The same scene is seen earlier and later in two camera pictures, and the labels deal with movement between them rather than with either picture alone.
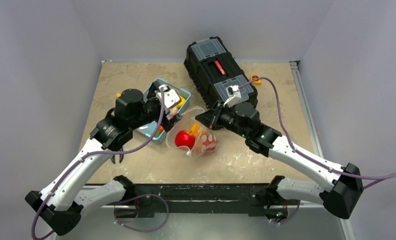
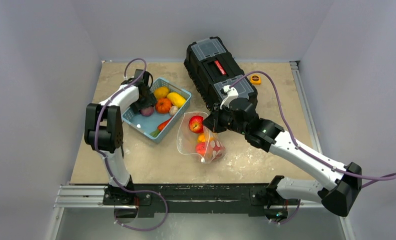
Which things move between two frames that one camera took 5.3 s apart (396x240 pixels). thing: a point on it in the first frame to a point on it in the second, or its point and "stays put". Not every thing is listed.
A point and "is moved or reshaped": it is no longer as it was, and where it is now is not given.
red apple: (183, 138) to (195, 124)
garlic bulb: (173, 110) stays put
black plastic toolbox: (213, 68) stays put
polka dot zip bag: (191, 137) is moved or reshaped
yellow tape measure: (257, 82) stays put
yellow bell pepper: (196, 129) to (203, 138)
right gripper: (212, 116) stays put
